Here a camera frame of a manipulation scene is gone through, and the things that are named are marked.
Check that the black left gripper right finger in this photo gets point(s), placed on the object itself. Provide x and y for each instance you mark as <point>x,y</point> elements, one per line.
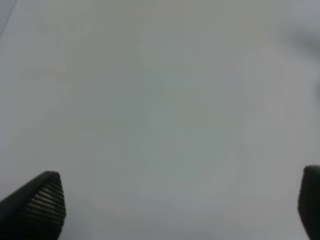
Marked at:
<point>309,201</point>

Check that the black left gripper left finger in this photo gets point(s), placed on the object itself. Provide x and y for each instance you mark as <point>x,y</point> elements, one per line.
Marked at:
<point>35,211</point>

